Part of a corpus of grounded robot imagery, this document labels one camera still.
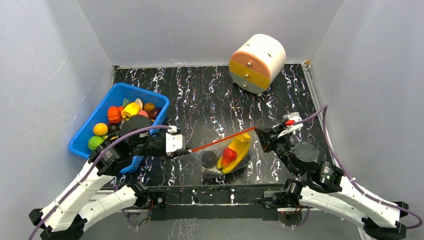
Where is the yellow toy banana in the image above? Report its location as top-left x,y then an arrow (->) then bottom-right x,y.
216,133 -> 252,175

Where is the dark eggplant toy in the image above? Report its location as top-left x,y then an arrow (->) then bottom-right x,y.
201,151 -> 219,169

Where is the white toy garlic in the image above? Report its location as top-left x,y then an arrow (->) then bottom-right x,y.
201,166 -> 224,177

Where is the clear zip bag orange zipper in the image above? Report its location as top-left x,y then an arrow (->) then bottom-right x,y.
191,127 -> 256,179

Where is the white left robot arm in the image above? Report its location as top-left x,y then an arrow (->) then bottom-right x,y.
28,115 -> 192,240

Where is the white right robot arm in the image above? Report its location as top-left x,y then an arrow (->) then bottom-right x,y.
254,125 -> 409,240

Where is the peach toy fruit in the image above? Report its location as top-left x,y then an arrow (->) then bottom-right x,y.
138,110 -> 149,118

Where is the orange toy citrus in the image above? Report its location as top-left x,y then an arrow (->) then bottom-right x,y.
143,102 -> 156,114

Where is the yellow toy pepper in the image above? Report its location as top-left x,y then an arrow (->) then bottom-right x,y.
121,102 -> 141,120

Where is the dark plum toy fruit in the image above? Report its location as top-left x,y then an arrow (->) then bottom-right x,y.
107,123 -> 120,134

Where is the orange toy fruit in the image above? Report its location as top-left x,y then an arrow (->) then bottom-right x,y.
107,106 -> 123,124

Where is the brown toy mushroom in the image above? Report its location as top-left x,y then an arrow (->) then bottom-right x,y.
134,98 -> 144,111

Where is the yellow toy lemon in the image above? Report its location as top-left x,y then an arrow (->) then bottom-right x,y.
92,123 -> 109,137

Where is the green toy fruit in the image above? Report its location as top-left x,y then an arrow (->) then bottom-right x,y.
87,135 -> 105,151

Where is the blue plastic bin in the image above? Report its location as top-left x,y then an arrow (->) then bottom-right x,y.
69,83 -> 170,177

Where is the round drawer cabinet toy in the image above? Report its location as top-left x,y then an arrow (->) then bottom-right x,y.
228,33 -> 286,96

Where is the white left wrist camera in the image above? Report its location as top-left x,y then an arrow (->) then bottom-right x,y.
165,125 -> 186,157

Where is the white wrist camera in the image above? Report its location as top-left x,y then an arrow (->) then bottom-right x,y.
165,125 -> 186,157
277,112 -> 303,138

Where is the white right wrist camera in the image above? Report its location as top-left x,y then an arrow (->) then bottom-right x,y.
277,112 -> 303,138

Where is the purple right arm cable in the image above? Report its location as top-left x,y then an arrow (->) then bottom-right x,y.
293,105 -> 424,230

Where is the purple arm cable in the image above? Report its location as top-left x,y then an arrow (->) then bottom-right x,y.
293,105 -> 424,230
27,124 -> 175,240

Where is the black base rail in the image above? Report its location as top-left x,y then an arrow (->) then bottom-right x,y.
126,184 -> 308,221

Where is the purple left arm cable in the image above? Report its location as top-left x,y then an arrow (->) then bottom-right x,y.
27,124 -> 175,240

